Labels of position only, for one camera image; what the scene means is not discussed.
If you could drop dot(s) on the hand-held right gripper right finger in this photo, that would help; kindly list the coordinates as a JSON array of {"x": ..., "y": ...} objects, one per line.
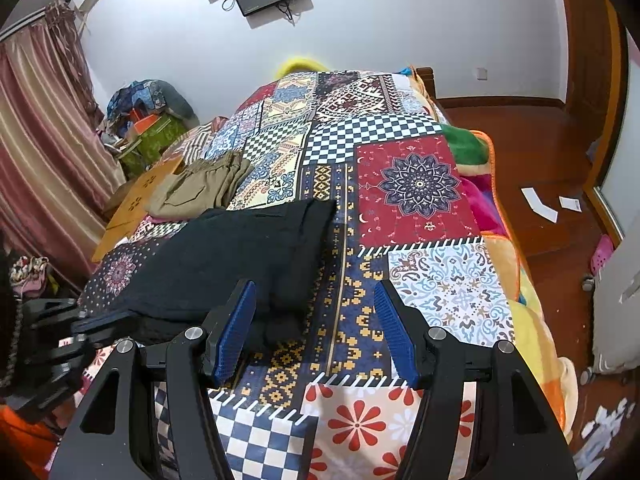
[{"x": 397, "y": 330}]

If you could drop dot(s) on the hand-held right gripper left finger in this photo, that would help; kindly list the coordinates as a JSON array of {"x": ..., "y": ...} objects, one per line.
[{"x": 232, "y": 335}]

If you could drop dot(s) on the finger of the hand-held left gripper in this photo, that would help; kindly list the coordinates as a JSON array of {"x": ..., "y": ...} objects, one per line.
[{"x": 105, "y": 321}]

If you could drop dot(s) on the black pants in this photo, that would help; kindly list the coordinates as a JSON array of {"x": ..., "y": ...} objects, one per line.
[{"x": 235, "y": 255}]

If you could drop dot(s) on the khaki folded pants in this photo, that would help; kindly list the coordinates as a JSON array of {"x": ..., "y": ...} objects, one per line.
[{"x": 200, "y": 185}]

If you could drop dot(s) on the patchwork printed bed cover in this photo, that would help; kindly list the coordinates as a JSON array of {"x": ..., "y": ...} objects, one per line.
[{"x": 400, "y": 270}]

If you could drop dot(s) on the orange cloth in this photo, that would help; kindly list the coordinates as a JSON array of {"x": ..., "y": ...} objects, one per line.
[{"x": 22, "y": 432}]

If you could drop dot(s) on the pink patterned cloth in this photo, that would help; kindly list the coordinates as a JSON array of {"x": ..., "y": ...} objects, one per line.
[{"x": 30, "y": 275}]

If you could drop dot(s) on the orange flower-cutout mat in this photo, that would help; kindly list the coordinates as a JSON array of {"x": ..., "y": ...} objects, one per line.
[{"x": 127, "y": 210}]

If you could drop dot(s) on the multicolour fleece blanket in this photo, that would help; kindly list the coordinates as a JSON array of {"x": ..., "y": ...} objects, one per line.
[{"x": 535, "y": 330}]

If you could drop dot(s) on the striped pink curtain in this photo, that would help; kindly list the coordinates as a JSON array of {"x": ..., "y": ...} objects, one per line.
[{"x": 45, "y": 150}]

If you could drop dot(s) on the green bag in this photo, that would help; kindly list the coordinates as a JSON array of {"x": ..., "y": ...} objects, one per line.
[{"x": 155, "y": 140}]

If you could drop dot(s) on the large white paper sheet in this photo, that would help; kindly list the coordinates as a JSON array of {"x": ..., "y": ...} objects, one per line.
[{"x": 540, "y": 205}]

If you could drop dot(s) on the orange box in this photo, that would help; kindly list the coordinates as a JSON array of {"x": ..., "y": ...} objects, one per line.
[{"x": 145, "y": 122}]

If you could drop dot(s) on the small white paper sheet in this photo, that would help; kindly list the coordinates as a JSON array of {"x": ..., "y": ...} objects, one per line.
[{"x": 570, "y": 203}]

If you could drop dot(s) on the pink slipper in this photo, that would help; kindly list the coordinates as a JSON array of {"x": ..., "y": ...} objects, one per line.
[{"x": 602, "y": 255}]

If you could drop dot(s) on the grey suitcase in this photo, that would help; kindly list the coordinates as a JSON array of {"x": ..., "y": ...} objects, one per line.
[{"x": 617, "y": 310}]

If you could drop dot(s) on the blue patterned cloth bundle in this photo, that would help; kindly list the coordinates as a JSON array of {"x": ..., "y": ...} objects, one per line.
[{"x": 150, "y": 97}]

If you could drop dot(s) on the torn white paper scraps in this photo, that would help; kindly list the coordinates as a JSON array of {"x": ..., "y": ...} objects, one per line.
[{"x": 602, "y": 435}]

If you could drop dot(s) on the wooden headboard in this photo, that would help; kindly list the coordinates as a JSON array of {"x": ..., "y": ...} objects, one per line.
[{"x": 432, "y": 90}]

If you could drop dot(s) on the gold framed mirror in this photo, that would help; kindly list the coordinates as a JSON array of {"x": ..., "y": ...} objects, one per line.
[{"x": 617, "y": 180}]

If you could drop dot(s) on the yellow fluffy cloth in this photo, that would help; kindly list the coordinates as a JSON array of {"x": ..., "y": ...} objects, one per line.
[{"x": 302, "y": 66}]

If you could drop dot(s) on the wooden wardrobe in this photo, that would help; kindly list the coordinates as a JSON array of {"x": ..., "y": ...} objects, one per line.
[{"x": 587, "y": 40}]

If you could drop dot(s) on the white wall socket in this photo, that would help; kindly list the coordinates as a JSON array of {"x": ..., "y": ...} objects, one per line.
[{"x": 481, "y": 74}]

